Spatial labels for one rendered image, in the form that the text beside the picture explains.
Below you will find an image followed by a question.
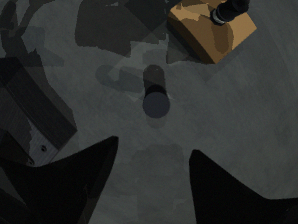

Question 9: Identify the tan wooden block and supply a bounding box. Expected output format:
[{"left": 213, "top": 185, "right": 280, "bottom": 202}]
[{"left": 168, "top": 0, "right": 257, "bottom": 64}]

